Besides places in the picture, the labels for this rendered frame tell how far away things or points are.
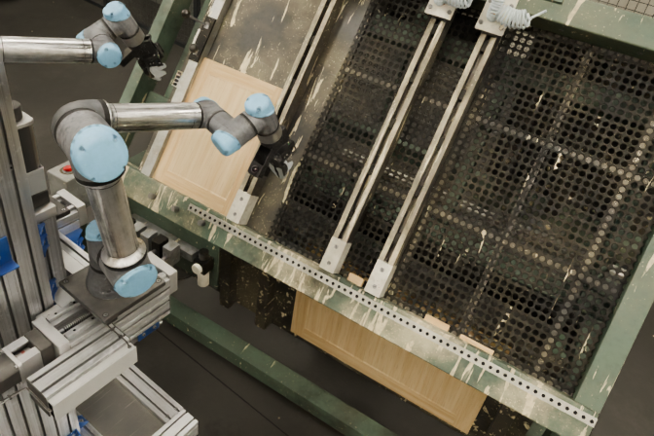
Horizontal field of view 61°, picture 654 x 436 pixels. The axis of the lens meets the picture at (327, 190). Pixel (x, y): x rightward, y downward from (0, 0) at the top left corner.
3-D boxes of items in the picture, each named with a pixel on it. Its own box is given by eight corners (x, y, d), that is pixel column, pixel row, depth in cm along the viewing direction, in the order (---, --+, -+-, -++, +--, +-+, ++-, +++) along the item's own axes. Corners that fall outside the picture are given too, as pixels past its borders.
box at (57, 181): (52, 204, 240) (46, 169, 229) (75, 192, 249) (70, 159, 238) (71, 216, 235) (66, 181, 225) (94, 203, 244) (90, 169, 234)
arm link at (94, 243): (121, 238, 173) (118, 204, 166) (140, 265, 166) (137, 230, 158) (82, 253, 166) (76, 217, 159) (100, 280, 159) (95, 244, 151)
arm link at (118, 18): (95, 9, 185) (117, -6, 186) (113, 32, 194) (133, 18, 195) (104, 20, 181) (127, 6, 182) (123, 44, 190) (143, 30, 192)
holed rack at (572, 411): (187, 209, 231) (187, 209, 230) (190, 202, 231) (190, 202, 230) (593, 427, 173) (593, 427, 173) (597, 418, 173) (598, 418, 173)
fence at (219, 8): (146, 173, 246) (140, 172, 242) (233, -27, 242) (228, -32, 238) (155, 177, 244) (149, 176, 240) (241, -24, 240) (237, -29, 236)
